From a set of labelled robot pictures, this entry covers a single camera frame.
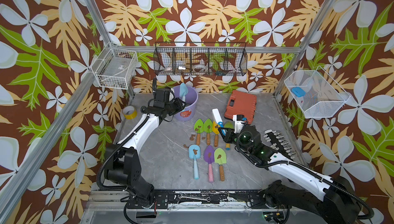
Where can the red plastic tool case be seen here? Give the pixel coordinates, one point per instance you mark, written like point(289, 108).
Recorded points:
point(241, 103)

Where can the black wire basket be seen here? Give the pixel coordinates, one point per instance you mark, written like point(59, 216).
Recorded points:
point(210, 58)

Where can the white wire basket left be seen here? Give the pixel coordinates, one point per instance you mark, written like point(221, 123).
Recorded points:
point(114, 67)

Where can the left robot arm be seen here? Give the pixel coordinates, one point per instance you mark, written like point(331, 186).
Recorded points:
point(121, 170)

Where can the blue trowel blue handle front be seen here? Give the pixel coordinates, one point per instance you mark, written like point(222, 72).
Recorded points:
point(195, 154)

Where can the purple trowel pink handle front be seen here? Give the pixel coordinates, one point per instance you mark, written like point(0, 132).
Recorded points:
point(209, 158)

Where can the purple plastic bucket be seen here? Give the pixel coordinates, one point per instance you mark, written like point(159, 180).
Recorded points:
point(190, 109)

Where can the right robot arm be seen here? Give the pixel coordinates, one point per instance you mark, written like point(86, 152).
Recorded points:
point(334, 200)

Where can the blue item in basket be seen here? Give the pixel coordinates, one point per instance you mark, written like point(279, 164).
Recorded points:
point(298, 92)

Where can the green trowel wooden handle left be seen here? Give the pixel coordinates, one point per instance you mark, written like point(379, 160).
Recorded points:
point(198, 128)

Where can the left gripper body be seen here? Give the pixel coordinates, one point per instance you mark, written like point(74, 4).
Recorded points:
point(172, 107)

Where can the green trowel yellow handle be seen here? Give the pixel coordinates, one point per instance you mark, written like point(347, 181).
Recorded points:
point(229, 127)

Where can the blue trowel blue handle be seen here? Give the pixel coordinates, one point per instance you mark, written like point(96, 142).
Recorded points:
point(195, 154)
point(183, 91)

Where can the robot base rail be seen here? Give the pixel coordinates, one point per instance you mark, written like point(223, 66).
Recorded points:
point(171, 200)

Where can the white wire basket right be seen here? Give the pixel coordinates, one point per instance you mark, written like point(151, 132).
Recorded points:
point(324, 96)

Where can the blue trowel blue handle back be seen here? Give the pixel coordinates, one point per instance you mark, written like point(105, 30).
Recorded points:
point(183, 91)

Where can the yellow tape roll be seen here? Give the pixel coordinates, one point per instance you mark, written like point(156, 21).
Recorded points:
point(129, 112)

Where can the green trowel wooden handle right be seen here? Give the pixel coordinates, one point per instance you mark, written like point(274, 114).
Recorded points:
point(208, 129)

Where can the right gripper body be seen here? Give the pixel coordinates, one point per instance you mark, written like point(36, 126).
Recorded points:
point(238, 141)

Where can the green trowel wooden handle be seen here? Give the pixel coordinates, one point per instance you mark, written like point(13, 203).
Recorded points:
point(208, 129)
point(198, 128)

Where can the lime trowel wooden handle right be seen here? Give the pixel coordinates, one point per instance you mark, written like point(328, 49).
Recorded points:
point(220, 158)

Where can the white wire basket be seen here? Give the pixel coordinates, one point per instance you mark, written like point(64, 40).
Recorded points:
point(324, 96)
point(114, 67)

